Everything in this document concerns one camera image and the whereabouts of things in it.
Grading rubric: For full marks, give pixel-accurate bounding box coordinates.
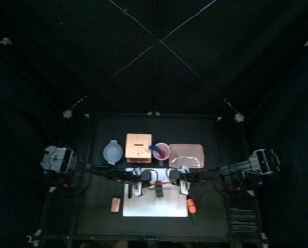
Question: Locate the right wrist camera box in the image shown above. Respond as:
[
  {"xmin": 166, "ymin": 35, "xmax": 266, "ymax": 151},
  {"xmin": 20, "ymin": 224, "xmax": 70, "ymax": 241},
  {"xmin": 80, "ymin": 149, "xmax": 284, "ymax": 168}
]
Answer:
[{"xmin": 168, "ymin": 168, "xmax": 183, "ymax": 182}]

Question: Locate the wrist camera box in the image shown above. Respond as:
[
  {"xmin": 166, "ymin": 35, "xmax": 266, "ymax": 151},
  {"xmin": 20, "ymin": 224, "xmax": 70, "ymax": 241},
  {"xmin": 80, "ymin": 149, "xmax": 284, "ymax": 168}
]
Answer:
[
  {"xmin": 142, "ymin": 169, "xmax": 155, "ymax": 184},
  {"xmin": 168, "ymin": 168, "xmax": 183, "ymax": 182}
]

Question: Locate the toy carrot with green top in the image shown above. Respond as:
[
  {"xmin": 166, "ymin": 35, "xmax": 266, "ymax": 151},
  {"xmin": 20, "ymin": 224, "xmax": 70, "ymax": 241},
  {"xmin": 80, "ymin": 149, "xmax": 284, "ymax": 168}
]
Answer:
[{"xmin": 186, "ymin": 198, "xmax": 200, "ymax": 227}]

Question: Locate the white printed label sticker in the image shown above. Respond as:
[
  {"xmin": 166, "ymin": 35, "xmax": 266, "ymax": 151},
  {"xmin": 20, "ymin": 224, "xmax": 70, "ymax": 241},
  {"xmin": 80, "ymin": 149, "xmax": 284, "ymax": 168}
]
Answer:
[{"xmin": 228, "ymin": 206, "xmax": 258, "ymax": 236}]

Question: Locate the pink plastic cup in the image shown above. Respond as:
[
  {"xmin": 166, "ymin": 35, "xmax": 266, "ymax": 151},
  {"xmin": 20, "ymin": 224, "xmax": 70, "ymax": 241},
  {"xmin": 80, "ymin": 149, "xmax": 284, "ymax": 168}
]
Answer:
[{"xmin": 152, "ymin": 142, "xmax": 172, "ymax": 162}]

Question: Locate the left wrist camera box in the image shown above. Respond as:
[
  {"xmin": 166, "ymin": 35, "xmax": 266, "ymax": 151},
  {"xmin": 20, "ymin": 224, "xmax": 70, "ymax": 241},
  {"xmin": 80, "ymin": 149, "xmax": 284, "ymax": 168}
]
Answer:
[{"xmin": 142, "ymin": 169, "xmax": 155, "ymax": 184}]

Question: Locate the pale blue bowl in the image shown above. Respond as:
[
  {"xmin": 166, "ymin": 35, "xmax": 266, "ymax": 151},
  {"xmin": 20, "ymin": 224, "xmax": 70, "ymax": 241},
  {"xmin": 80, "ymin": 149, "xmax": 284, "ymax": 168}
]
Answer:
[{"xmin": 102, "ymin": 139, "xmax": 124, "ymax": 166}]

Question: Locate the white cutting board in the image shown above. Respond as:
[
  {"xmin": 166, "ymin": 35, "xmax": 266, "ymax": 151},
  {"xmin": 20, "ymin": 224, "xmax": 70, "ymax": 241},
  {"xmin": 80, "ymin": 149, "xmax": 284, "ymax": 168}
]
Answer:
[{"xmin": 122, "ymin": 167, "xmax": 191, "ymax": 218}]

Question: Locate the salmon nigiri toy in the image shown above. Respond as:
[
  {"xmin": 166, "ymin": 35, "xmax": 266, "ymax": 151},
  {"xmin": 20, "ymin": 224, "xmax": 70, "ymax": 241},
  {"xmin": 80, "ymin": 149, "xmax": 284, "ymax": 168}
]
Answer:
[{"xmin": 110, "ymin": 197, "xmax": 123, "ymax": 214}]

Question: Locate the blue plastic spoon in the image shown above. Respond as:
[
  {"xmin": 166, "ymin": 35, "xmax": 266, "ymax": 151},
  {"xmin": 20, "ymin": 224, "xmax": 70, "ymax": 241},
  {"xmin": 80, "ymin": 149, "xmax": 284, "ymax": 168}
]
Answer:
[{"xmin": 148, "ymin": 144, "xmax": 163, "ymax": 155}]

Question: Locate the wooden box with red drawer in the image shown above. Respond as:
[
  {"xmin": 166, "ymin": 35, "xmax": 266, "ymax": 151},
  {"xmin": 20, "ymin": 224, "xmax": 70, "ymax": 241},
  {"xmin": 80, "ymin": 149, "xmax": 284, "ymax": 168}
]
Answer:
[{"xmin": 124, "ymin": 132, "xmax": 155, "ymax": 164}]

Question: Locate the pink square plate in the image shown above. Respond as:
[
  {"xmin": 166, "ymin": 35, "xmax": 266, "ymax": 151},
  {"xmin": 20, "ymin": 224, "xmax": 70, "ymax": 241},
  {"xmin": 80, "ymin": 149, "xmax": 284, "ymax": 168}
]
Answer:
[{"xmin": 167, "ymin": 143, "xmax": 207, "ymax": 170}]

